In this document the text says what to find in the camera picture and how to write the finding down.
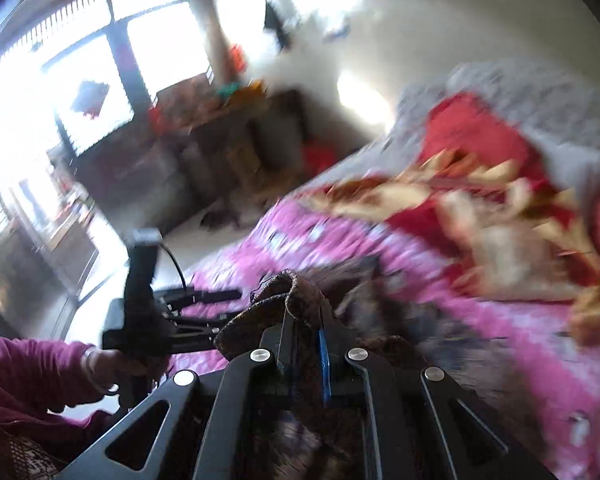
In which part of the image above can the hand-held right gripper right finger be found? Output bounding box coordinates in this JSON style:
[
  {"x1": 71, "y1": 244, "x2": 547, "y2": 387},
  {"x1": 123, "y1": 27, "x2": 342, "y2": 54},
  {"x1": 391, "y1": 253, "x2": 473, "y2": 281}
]
[{"x1": 316, "y1": 329, "x2": 558, "y2": 480}]

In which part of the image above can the large window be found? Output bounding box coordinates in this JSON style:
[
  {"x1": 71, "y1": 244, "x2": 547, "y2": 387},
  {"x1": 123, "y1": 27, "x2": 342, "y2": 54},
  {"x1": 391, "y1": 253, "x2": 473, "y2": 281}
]
[{"x1": 0, "y1": 0, "x2": 217, "y2": 166}]

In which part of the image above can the brown patterned cloth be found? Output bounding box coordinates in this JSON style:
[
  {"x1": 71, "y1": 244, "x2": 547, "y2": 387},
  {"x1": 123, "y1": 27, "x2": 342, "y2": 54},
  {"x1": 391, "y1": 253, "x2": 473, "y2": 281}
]
[{"x1": 215, "y1": 255, "x2": 486, "y2": 480}]

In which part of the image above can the red and gold blanket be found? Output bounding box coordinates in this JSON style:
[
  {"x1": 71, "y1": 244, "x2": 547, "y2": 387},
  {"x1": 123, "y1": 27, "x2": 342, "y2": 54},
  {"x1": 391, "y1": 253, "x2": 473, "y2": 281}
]
[{"x1": 300, "y1": 92, "x2": 600, "y2": 356}]

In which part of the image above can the pink penguin blanket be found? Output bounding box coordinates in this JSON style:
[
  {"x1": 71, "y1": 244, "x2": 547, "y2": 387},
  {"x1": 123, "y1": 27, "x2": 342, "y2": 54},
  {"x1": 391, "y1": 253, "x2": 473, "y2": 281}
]
[{"x1": 165, "y1": 195, "x2": 600, "y2": 480}]

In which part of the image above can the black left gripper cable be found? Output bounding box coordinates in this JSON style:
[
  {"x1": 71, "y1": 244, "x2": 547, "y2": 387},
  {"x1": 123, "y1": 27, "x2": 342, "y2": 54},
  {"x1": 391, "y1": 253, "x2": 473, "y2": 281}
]
[{"x1": 156, "y1": 242, "x2": 189, "y2": 294}]

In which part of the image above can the colourful clutter on cabinet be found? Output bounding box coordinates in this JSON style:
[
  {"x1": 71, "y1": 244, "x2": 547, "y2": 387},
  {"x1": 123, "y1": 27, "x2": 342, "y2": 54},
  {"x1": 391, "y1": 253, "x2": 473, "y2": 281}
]
[{"x1": 149, "y1": 44, "x2": 272, "y2": 128}]

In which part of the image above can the grey floral bed sheet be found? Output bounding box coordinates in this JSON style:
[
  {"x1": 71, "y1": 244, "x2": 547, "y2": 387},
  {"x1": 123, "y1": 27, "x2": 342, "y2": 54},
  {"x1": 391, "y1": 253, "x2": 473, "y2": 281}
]
[{"x1": 310, "y1": 60, "x2": 600, "y2": 196}]

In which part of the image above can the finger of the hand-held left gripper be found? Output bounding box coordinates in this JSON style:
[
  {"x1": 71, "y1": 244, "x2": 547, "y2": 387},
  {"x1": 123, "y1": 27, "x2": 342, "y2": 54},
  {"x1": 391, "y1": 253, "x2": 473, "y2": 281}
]
[
  {"x1": 152, "y1": 285, "x2": 242, "y2": 309},
  {"x1": 161, "y1": 311, "x2": 237, "y2": 354}
]

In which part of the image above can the person's left forearm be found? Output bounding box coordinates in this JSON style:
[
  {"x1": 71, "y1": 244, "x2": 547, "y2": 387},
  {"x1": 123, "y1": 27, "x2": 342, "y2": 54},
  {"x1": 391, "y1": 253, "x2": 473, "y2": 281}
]
[{"x1": 0, "y1": 335, "x2": 103, "y2": 431}]

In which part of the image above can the dark wall hanging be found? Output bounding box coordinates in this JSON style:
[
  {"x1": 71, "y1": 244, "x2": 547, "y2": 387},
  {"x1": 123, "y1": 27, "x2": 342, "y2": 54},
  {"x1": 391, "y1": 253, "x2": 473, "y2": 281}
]
[{"x1": 261, "y1": 0, "x2": 295, "y2": 55}]

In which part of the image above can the red bundle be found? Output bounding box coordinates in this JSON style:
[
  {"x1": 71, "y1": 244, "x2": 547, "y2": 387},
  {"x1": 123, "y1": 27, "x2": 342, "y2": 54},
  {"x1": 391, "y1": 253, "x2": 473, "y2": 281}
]
[{"x1": 301, "y1": 141, "x2": 342, "y2": 177}]

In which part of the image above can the dark wooden cabinet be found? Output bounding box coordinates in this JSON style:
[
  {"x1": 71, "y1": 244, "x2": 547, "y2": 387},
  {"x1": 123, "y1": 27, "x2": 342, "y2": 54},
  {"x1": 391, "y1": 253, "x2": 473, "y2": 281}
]
[{"x1": 75, "y1": 89, "x2": 312, "y2": 228}]

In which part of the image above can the person's patterned clothing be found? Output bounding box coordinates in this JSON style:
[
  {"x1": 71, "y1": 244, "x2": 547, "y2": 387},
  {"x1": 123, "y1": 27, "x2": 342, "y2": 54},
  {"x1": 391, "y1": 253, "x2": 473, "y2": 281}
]
[{"x1": 0, "y1": 410, "x2": 83, "y2": 480}]

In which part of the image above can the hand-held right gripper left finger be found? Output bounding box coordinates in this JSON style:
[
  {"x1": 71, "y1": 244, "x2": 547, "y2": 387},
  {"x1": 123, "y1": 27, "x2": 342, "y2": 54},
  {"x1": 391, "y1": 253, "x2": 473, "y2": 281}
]
[{"x1": 60, "y1": 326, "x2": 295, "y2": 480}]

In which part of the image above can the silver bangle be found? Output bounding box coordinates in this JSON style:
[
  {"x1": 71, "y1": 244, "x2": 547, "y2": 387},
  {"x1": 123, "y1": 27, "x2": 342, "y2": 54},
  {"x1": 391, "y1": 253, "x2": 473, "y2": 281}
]
[{"x1": 82, "y1": 346, "x2": 118, "y2": 395}]

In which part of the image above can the person's left hand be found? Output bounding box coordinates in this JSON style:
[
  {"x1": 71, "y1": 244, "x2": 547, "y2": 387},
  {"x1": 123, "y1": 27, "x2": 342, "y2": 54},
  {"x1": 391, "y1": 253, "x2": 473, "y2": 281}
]
[{"x1": 93, "y1": 349, "x2": 168, "y2": 392}]

